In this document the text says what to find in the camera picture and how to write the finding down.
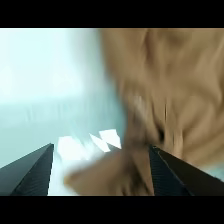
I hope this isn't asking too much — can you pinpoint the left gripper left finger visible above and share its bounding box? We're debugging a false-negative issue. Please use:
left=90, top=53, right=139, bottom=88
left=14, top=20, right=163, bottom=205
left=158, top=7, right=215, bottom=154
left=0, top=143, right=55, bottom=197

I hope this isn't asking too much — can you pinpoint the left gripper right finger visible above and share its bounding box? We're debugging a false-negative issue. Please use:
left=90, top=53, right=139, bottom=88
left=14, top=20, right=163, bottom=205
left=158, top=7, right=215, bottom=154
left=148, top=145, right=224, bottom=197

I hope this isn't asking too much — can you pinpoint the brown garment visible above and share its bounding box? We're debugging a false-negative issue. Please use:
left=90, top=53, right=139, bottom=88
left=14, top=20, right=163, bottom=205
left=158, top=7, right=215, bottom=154
left=63, top=28, right=224, bottom=197

